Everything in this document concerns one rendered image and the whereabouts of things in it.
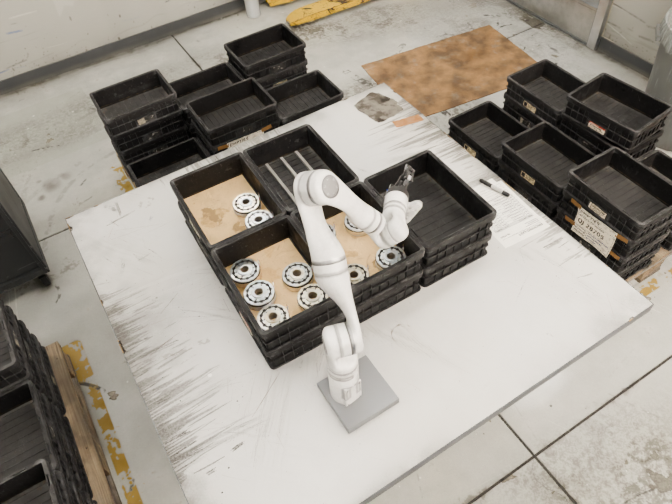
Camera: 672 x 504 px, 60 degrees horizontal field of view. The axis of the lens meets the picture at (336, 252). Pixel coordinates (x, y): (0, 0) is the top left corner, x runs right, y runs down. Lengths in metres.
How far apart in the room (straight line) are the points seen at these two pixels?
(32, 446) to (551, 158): 2.61
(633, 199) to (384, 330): 1.38
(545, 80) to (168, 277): 2.42
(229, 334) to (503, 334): 0.92
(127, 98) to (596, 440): 2.92
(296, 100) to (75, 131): 1.63
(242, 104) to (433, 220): 1.55
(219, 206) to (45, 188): 1.93
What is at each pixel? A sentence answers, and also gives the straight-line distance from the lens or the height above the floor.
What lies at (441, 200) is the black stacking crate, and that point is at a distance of 2.19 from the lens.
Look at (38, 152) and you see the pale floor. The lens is 4.30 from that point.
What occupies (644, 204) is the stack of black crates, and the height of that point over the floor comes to 0.49.
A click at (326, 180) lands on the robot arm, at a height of 1.39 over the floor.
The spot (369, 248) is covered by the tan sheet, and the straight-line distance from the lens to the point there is 2.02.
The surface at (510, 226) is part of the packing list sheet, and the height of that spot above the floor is 0.70.
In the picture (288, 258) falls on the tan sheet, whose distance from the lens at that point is 2.02.
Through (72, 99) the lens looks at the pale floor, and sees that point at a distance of 4.68.
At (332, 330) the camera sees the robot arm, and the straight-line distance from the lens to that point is 1.56.
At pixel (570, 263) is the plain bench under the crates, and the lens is 2.25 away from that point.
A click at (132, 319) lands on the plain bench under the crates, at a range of 2.18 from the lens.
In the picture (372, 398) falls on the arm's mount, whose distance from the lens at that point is 1.83.
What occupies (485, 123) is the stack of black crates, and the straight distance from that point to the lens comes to 3.46.
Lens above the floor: 2.38
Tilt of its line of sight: 50 degrees down
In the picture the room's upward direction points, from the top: 5 degrees counter-clockwise
